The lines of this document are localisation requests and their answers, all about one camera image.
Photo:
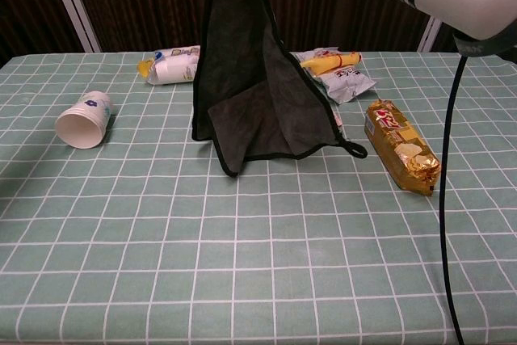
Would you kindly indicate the black and green cloth pouch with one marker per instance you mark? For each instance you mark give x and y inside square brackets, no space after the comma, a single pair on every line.
[242,78]

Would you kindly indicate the yellow snack packet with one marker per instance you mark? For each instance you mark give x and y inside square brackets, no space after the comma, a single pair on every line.
[327,63]

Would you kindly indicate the white yellow snack bag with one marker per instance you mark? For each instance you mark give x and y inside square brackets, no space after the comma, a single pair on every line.
[169,68]

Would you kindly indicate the white paper cup blue flower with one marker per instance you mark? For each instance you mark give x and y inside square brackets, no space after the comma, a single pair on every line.
[87,119]

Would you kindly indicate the gold biscuit pack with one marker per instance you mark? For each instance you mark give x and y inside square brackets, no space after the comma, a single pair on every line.
[400,147]

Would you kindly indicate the green checked tablecloth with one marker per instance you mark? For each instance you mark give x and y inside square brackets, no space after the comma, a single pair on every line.
[242,260]

